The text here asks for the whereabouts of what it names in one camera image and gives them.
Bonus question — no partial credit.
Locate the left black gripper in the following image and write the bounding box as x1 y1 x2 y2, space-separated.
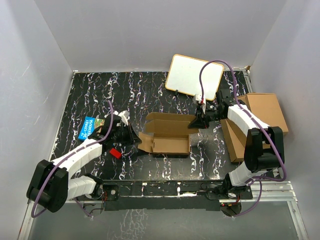
112 122 142 147

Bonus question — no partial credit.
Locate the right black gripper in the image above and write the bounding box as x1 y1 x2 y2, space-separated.
187 105 226 129

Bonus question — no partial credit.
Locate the blue treehouse book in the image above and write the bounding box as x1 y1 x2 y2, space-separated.
78 116 105 141

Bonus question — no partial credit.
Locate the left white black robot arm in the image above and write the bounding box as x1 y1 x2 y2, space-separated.
26 116 142 213

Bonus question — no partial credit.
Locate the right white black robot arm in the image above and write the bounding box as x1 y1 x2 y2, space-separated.
188 90 285 199

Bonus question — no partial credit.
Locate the flat brown cardboard box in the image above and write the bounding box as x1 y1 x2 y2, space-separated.
219 97 273 164

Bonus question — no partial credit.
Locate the closed brown cardboard box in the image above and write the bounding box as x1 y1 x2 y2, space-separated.
240 93 289 135

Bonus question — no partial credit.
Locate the small red block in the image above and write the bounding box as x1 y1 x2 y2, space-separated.
109 148 122 159

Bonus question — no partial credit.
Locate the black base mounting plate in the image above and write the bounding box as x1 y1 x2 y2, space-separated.
78 180 253 211

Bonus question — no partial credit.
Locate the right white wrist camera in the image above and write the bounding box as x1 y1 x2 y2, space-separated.
193 94 207 113

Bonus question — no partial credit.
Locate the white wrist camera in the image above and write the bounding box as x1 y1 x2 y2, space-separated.
193 94 207 113
118 110 130 126

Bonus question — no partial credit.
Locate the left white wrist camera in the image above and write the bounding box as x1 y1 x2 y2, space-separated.
118 110 130 126

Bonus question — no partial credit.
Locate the whiteboard with wooden frame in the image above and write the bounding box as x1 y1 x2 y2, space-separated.
165 54 224 101

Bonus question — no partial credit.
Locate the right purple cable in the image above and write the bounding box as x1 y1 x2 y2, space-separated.
199 59 287 217

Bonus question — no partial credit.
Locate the aluminium frame rail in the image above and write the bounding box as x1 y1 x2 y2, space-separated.
18 181 308 240

